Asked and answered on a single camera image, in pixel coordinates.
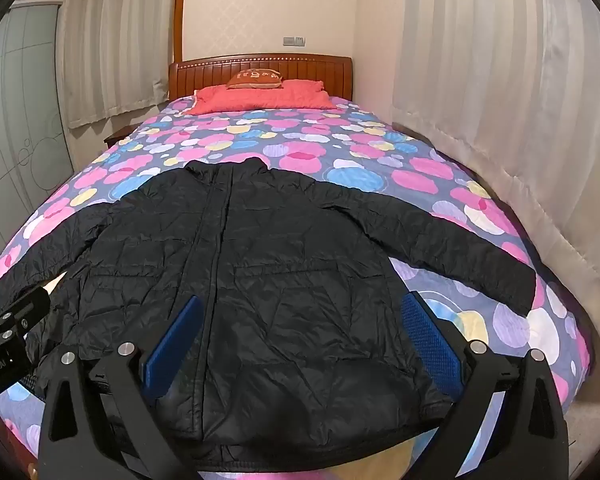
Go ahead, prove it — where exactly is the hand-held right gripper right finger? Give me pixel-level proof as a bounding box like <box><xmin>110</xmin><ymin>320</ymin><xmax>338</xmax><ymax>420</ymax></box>
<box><xmin>400</xmin><ymin>290</ymin><xmax>571</xmax><ymax>480</ymax></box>

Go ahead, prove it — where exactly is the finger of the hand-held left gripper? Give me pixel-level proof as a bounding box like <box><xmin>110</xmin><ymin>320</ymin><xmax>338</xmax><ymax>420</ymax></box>
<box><xmin>0</xmin><ymin>286</ymin><xmax>52</xmax><ymax>346</ymax></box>

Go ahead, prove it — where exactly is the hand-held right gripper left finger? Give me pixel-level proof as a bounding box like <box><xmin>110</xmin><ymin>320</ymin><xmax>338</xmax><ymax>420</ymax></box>
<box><xmin>39</xmin><ymin>295</ymin><xmax>206</xmax><ymax>480</ymax></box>

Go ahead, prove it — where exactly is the black puffer jacket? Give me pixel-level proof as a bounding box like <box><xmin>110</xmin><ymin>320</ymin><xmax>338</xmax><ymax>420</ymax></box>
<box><xmin>0</xmin><ymin>156</ymin><xmax>538</xmax><ymax>473</ymax></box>

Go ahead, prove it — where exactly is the dotted colourful bedspread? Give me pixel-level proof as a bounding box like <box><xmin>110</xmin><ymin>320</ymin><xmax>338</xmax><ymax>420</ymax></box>
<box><xmin>0</xmin><ymin>95</ymin><xmax>593</xmax><ymax>480</ymax></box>

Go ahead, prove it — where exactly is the frosted glass sliding door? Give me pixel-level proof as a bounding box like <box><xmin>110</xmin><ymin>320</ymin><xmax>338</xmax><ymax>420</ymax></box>
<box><xmin>0</xmin><ymin>2</ymin><xmax>76</xmax><ymax>281</ymax></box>

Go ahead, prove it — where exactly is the wooden nightstand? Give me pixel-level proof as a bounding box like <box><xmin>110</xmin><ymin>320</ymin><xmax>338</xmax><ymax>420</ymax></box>
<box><xmin>103</xmin><ymin>125</ymin><xmax>131</xmax><ymax>149</ymax></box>

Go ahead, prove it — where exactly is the red pillow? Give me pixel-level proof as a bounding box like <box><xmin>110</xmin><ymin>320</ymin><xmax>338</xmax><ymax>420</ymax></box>
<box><xmin>187</xmin><ymin>79</ymin><xmax>333</xmax><ymax>115</ymax></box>

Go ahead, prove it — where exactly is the cream curtain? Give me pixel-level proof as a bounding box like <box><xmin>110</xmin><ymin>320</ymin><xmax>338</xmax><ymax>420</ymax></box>
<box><xmin>60</xmin><ymin>0</ymin><xmax>186</xmax><ymax>131</ymax></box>
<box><xmin>390</xmin><ymin>0</ymin><xmax>600</xmax><ymax>401</ymax></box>

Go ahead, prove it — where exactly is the orange-brown cushion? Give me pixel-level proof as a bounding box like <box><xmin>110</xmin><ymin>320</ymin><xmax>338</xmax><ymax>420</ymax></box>
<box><xmin>226</xmin><ymin>70</ymin><xmax>285</xmax><ymax>90</ymax></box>

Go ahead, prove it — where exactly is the wooden bed headboard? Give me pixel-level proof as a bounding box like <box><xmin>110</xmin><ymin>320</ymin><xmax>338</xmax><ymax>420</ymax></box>
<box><xmin>168</xmin><ymin>53</ymin><xmax>355</xmax><ymax>102</ymax></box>

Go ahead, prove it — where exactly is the wooden wall trim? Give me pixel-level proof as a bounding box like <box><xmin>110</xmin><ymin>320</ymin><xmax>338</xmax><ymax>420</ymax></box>
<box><xmin>172</xmin><ymin>0</ymin><xmax>189</xmax><ymax>63</ymax></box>

